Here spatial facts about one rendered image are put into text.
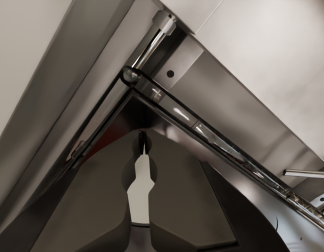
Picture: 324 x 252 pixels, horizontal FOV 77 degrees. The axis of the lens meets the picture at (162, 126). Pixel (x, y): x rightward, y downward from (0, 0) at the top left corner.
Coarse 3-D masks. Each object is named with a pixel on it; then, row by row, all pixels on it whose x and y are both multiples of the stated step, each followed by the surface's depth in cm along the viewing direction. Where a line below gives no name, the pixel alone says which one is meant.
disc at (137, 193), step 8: (144, 152) 16; (136, 160) 16; (144, 160) 16; (136, 168) 17; (144, 168) 17; (136, 176) 17; (144, 176) 17; (136, 184) 18; (144, 184) 18; (152, 184) 18; (128, 192) 18; (136, 192) 18; (144, 192) 18; (128, 200) 18; (136, 200) 18; (144, 200) 19; (136, 208) 19; (144, 208) 19; (136, 216) 20; (144, 216) 20
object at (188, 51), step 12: (180, 36) 19; (180, 48) 17; (192, 48) 17; (168, 60) 18; (180, 60) 18; (192, 60) 18; (156, 72) 18; (168, 72) 18; (180, 72) 18; (168, 84) 19
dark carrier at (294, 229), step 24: (120, 120) 15; (144, 120) 15; (168, 120) 15; (96, 144) 15; (192, 144) 16; (216, 168) 17; (264, 192) 19; (288, 216) 21; (144, 240) 21; (288, 240) 23; (312, 240) 23
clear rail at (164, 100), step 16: (144, 80) 13; (144, 96) 14; (160, 96) 14; (176, 112) 14; (192, 112) 15; (192, 128) 15; (208, 128) 15; (208, 144) 16; (224, 144) 16; (240, 160) 16; (256, 160) 18; (256, 176) 17; (272, 176) 18; (288, 192) 19; (304, 208) 20; (320, 224) 21
